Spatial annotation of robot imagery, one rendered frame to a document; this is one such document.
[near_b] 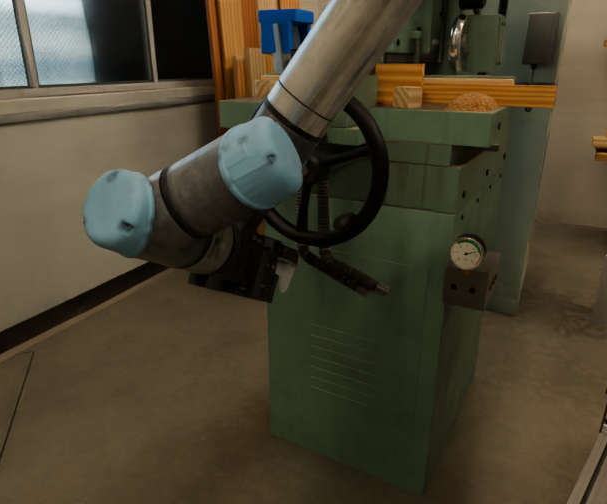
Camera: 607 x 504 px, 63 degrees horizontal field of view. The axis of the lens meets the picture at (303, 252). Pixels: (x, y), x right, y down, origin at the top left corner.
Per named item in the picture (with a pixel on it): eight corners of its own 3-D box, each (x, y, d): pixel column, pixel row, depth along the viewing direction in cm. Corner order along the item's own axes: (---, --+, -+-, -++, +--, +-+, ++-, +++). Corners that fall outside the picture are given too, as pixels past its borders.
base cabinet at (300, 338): (267, 434, 140) (259, 188, 115) (352, 340, 187) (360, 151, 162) (423, 499, 120) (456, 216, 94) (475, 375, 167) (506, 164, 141)
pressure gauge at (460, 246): (445, 276, 93) (450, 234, 90) (450, 269, 96) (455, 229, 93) (480, 283, 90) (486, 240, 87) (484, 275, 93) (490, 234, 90)
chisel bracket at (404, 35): (361, 60, 106) (363, 16, 103) (385, 60, 117) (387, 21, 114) (394, 60, 103) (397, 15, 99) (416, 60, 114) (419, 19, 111)
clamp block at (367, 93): (280, 124, 96) (279, 74, 93) (313, 117, 107) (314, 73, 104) (350, 128, 90) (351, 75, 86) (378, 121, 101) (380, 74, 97)
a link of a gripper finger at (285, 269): (286, 294, 76) (255, 285, 68) (296, 256, 76) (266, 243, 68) (304, 298, 74) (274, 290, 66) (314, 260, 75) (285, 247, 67)
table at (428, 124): (191, 132, 108) (189, 103, 106) (268, 118, 133) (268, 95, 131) (479, 156, 80) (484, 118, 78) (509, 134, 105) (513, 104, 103)
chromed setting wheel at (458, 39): (443, 73, 110) (449, 11, 105) (456, 72, 120) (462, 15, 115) (457, 73, 108) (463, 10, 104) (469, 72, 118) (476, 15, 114)
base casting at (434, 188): (261, 187, 115) (260, 147, 112) (360, 151, 162) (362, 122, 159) (457, 215, 95) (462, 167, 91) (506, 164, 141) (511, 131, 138)
